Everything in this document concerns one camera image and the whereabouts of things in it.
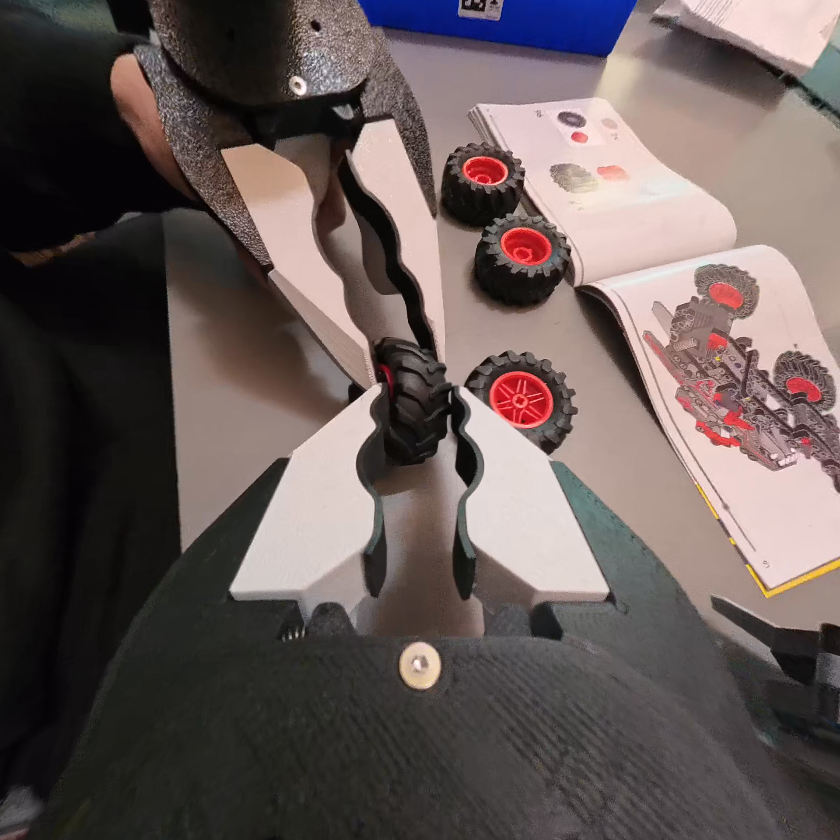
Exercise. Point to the white printed papers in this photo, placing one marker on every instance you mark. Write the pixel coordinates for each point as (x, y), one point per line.
(754, 29)

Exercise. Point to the person's left forearm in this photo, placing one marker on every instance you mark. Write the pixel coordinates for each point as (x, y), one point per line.
(59, 131)

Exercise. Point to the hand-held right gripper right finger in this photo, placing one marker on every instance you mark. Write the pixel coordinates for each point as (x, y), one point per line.
(531, 525)

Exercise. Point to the black toy wheel red rim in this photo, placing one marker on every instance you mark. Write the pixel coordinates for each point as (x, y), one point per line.
(522, 400)
(417, 407)
(484, 172)
(525, 246)

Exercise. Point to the blue plastic bin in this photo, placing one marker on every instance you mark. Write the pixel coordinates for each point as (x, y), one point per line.
(558, 26)

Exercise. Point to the grey desk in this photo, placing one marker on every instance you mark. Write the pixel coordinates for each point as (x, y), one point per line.
(610, 472)

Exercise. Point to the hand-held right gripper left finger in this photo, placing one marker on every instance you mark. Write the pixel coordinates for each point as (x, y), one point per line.
(308, 525)

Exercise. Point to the person's left hand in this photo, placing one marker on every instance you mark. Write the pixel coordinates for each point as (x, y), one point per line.
(141, 124)

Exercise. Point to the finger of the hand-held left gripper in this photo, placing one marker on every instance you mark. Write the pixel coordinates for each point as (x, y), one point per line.
(400, 197)
(289, 229)

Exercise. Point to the person's black clothing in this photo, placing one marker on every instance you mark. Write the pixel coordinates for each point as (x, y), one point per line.
(79, 459)

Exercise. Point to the open instruction booklet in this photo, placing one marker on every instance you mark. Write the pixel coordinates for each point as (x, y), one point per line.
(656, 216)

